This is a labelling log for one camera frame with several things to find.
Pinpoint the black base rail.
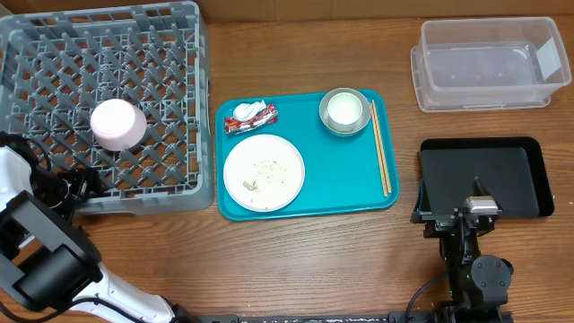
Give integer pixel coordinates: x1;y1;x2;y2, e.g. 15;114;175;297
197;311;514;323

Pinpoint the teal plastic serving tray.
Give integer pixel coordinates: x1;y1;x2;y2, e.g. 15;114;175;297
214;89;400;221

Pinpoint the wooden chopstick outer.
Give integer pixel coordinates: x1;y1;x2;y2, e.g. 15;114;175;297
370;99;393;195

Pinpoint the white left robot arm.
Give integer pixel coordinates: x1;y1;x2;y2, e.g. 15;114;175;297
1;132;196;322

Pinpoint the black rectangular tray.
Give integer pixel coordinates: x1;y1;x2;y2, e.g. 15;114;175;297
419;136;555;219

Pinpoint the pink cup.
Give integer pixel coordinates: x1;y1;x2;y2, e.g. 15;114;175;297
90;99;147;152

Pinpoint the wooden chopstick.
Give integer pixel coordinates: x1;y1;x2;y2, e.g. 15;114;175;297
370;99;393;195
369;100;389;198

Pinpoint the grey plastic dishwasher rack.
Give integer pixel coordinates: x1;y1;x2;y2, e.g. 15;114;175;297
1;1;214;215

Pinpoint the grey ceramic bowl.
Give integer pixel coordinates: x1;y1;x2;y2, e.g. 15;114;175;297
319;88;370;137

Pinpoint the white cup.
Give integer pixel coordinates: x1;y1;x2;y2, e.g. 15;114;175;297
326;92;362;133

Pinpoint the wooden chopstick inner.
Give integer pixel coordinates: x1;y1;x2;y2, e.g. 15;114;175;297
369;100;389;198

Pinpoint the white round plate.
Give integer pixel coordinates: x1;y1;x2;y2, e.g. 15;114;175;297
222;134;305;213

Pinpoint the red snack wrapper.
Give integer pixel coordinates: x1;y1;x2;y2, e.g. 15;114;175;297
224;104;278;135

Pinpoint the crumpled white tissue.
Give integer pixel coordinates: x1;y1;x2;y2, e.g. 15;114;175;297
233;100;266;122

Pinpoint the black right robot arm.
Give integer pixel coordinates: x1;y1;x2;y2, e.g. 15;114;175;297
411;179;514;323

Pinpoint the clear plastic storage bin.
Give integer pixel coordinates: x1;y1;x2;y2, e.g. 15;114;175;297
411;17;572;113

